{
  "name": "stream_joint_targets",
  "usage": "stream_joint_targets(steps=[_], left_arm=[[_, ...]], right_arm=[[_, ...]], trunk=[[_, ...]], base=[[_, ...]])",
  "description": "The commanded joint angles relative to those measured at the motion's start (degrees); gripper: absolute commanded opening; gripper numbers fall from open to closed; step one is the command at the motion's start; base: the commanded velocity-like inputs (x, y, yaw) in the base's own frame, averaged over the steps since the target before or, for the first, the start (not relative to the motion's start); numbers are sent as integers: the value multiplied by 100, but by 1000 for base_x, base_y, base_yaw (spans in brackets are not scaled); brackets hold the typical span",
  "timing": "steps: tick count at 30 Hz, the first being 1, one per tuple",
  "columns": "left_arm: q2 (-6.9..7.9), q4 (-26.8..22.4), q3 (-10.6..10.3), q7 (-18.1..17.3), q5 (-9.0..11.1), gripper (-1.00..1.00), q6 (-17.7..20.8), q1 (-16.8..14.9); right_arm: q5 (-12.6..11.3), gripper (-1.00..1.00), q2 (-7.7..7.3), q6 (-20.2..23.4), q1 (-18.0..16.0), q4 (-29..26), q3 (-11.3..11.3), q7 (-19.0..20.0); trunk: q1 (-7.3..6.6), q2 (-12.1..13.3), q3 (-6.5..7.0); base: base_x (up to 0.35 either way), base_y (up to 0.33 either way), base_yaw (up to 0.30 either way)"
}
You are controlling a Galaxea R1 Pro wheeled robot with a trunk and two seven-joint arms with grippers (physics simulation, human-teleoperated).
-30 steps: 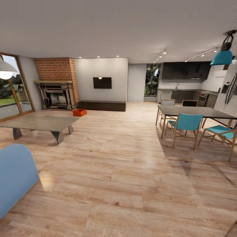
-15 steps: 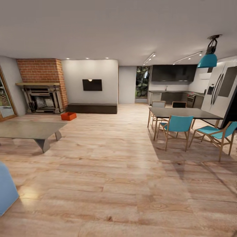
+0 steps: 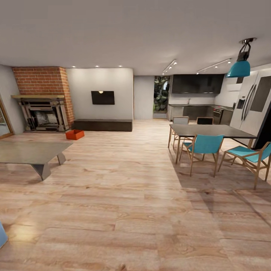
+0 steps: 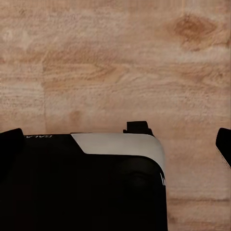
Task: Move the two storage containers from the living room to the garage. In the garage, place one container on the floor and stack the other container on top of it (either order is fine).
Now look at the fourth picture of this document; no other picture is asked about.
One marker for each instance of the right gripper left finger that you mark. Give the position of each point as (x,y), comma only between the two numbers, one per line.
(11,144)

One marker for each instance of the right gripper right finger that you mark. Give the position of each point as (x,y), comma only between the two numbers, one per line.
(223,143)

